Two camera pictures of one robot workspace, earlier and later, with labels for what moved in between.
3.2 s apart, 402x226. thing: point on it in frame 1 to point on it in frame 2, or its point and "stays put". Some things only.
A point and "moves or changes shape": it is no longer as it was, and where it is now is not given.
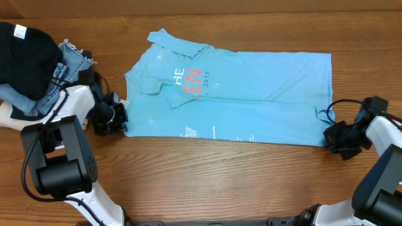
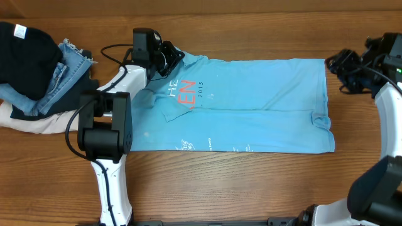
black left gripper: (104, 130) to (175, 55)
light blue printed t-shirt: (179, 88) moves or changes shape
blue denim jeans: (72, 61) stays put
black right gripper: (328, 135) to (340, 61)
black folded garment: (27, 58) stays put
